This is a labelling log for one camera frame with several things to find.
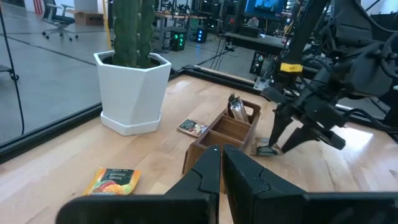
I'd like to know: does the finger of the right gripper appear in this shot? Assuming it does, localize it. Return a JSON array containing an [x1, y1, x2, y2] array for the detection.
[[269, 110, 295, 147], [281, 126, 321, 153]]

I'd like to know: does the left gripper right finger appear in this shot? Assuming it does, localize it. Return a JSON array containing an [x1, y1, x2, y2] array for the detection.
[[222, 145, 398, 224]]

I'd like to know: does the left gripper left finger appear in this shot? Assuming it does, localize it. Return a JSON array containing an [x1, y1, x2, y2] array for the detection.
[[55, 144, 221, 224]]

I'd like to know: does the wooden tea organizer box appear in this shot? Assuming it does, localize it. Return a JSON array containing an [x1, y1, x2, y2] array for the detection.
[[182, 99, 262, 194]]

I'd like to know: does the orange mango tea packet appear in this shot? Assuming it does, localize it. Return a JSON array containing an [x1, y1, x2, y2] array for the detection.
[[83, 167, 142, 196]]

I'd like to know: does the yellow tag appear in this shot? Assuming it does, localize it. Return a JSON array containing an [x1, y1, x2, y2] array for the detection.
[[279, 62, 303, 73]]

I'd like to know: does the black desk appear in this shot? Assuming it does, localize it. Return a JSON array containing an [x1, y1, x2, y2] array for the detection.
[[223, 30, 287, 57]]

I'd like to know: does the white hexagonal plant pot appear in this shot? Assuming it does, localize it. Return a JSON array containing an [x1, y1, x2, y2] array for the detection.
[[93, 50, 172, 136]]

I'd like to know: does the large display screen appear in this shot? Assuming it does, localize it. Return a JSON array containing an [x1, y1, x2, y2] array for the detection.
[[244, 0, 289, 20]]

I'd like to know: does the computer with blue lights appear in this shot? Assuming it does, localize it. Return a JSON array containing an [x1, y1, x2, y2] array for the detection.
[[196, 27, 208, 44]]

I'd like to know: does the computer with green lights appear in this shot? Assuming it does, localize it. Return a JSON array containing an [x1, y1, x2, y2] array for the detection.
[[170, 30, 187, 52]]

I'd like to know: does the wooden top desk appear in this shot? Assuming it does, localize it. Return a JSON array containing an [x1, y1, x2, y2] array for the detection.
[[154, 11, 208, 52]]

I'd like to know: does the green cactus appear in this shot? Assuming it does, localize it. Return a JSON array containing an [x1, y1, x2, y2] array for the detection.
[[111, 0, 155, 68]]

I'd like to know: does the cardboard box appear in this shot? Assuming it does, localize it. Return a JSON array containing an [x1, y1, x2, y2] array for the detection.
[[74, 11, 105, 26]]

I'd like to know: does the red white striped flag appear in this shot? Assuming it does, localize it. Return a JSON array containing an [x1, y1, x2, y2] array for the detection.
[[32, 0, 44, 15]]

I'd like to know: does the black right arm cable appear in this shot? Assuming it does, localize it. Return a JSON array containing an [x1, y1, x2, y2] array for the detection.
[[341, 107, 398, 133]]

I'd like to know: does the yellow hanging cord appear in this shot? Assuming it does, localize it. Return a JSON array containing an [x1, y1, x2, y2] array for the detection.
[[104, 0, 113, 50]]

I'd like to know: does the thin black stand cable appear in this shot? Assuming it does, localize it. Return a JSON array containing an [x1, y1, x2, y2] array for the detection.
[[0, 6, 25, 136]]

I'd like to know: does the office chair with white frame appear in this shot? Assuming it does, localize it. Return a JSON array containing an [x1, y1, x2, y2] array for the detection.
[[42, 2, 78, 41]]

